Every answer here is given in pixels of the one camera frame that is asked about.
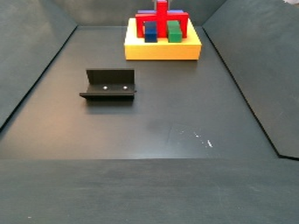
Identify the red cross-shaped block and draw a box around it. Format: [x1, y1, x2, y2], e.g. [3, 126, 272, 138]
[134, 0, 189, 38]

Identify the yellow base board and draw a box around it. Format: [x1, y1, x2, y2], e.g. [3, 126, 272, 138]
[124, 18, 201, 60]

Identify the green bar block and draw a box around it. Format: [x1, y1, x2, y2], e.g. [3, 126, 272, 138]
[166, 21, 182, 43]

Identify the blue bar block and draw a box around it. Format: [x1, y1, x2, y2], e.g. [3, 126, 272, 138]
[144, 21, 157, 43]

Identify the purple cross-shaped block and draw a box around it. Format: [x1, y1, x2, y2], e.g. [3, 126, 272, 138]
[137, 10, 184, 14]

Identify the black angle bracket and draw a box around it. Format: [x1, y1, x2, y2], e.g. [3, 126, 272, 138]
[78, 68, 136, 101]

